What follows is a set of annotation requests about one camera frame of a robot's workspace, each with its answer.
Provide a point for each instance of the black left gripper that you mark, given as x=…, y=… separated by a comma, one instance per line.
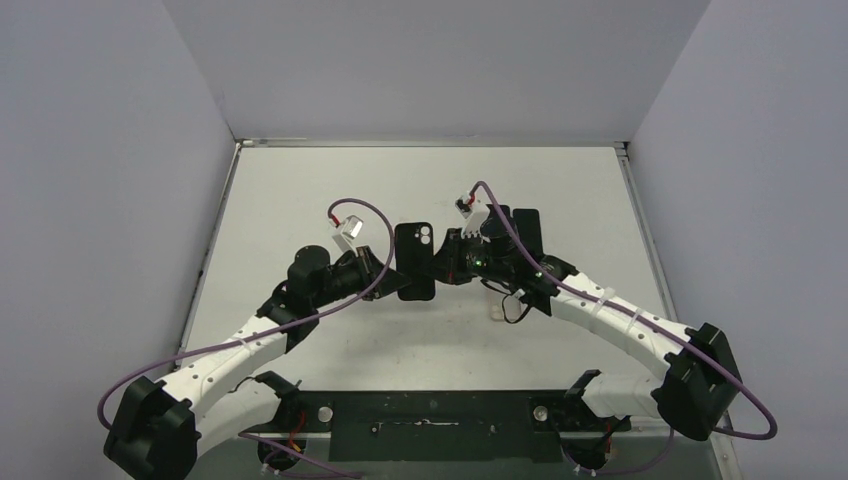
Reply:
x=367, y=264

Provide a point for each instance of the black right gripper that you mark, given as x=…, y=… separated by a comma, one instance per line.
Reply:
x=452, y=254

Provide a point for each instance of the cream phone case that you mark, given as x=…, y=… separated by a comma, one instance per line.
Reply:
x=502, y=307

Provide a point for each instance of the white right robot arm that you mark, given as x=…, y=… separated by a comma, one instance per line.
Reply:
x=693, y=375

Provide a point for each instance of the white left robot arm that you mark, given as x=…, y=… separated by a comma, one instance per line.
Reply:
x=163, y=427

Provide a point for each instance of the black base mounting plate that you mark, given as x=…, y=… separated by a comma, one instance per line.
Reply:
x=541, y=426

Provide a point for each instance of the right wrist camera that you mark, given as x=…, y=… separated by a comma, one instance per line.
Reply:
x=474, y=212

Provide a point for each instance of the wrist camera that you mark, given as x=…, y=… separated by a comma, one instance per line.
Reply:
x=346, y=232
x=474, y=212

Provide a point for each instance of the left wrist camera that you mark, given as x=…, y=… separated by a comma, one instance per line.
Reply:
x=346, y=232

